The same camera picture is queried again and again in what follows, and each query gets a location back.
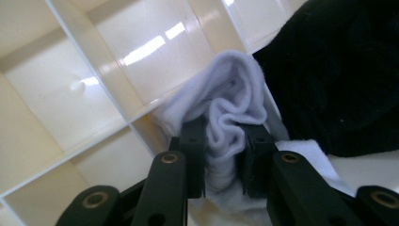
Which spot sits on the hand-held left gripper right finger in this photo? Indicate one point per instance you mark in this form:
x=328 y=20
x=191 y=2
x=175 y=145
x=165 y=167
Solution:
x=295 y=194

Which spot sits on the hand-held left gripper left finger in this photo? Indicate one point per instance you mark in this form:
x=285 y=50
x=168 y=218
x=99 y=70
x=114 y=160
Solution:
x=169 y=188

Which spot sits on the white sock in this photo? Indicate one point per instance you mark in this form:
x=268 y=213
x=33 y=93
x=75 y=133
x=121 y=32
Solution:
x=232 y=94
x=310 y=157

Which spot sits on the black sock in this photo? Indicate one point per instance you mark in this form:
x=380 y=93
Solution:
x=329 y=78

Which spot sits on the cream divided storage box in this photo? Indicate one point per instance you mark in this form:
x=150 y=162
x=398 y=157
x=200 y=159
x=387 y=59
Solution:
x=62 y=103

